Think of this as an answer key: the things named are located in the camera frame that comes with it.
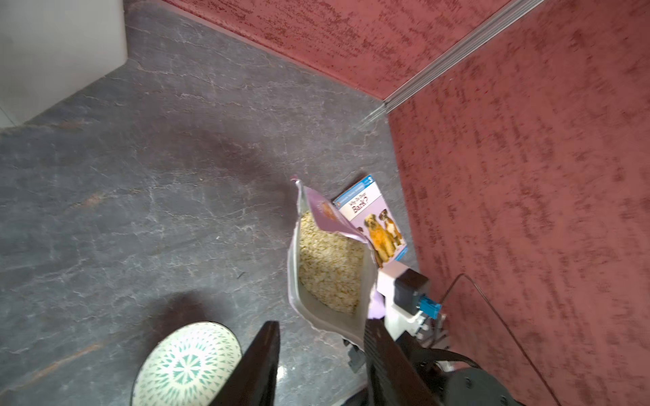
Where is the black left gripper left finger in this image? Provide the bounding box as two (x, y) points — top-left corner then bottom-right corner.
(211, 321), (280, 405)

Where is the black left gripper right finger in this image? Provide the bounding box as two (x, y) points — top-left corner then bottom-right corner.
(364, 319), (439, 405)

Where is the purple oats bag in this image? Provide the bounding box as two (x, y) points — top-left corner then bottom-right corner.
(287, 178), (378, 348)

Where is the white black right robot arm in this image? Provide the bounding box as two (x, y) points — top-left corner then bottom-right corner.
(396, 333), (519, 406)

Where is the green patterned breakfast bowl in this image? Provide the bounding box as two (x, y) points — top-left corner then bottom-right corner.
(131, 321), (242, 406)

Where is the Why Do Dogs Bark book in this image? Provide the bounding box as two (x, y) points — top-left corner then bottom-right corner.
(333, 175), (407, 267)

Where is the white three-drawer storage box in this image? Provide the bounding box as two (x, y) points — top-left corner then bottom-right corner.
(1, 0), (128, 128)

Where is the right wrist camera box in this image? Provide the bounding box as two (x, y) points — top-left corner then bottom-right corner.
(376, 261), (447, 348)

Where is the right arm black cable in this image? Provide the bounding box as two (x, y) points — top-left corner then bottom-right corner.
(438, 273), (562, 406)

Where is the right aluminium corner post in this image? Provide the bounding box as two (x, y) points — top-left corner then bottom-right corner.
(358, 0), (543, 130)

